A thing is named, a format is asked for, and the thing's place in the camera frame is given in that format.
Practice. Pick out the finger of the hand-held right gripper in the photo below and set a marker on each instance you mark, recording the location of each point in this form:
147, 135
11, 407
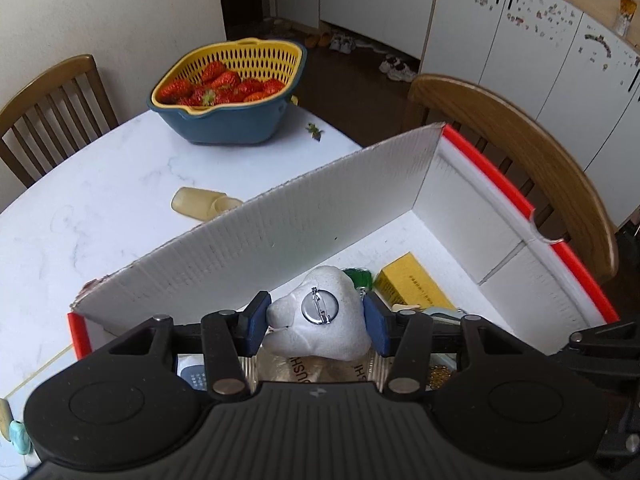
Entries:
605, 337
600, 370

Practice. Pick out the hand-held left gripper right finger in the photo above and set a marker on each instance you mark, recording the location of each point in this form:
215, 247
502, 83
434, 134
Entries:
376, 325

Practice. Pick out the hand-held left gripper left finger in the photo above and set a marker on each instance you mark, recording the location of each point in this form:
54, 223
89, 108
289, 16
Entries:
256, 320

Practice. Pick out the plush face pin badge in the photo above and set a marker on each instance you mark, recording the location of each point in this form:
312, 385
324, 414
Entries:
325, 342

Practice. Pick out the yellow carton box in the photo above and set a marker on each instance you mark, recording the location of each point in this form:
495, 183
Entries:
410, 280

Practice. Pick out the blue white snack packet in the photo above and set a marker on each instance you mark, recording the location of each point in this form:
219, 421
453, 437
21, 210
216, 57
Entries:
192, 376

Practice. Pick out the white cardboard box red edge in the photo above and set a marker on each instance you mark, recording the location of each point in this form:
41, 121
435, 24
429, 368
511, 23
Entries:
310, 230

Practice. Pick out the green tinsel ornament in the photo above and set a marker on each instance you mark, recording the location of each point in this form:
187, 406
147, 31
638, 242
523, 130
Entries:
359, 277

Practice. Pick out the clear printed plastic packet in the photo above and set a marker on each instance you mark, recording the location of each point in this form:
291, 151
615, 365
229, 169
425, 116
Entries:
310, 371

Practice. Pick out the bag of gold beads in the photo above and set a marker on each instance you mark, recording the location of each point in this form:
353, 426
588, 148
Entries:
442, 376

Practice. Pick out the beige plastic cup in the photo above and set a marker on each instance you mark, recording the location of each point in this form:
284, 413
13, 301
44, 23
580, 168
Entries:
195, 202

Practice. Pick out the blue plastic bowl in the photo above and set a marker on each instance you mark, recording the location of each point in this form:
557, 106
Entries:
230, 125

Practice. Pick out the strawberry leaf stem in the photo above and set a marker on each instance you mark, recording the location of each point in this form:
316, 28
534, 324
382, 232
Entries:
315, 131

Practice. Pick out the wooden curved back chair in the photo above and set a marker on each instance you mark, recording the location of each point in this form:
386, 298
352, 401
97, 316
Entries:
540, 130

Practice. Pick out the pile of strawberries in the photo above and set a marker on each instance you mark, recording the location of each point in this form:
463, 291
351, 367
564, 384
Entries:
220, 87

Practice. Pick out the white cabinet with stickers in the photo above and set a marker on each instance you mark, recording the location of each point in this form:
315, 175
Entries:
540, 60

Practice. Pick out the tan slippers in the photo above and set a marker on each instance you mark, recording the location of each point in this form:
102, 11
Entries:
317, 40

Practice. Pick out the wooden slat chair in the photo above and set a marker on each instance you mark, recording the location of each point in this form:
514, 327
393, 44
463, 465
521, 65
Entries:
45, 95

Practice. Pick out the low white open shelf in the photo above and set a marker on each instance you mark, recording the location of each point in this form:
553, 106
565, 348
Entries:
300, 7

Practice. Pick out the yellow standing packet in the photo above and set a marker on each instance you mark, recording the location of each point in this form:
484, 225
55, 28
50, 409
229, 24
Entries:
625, 15

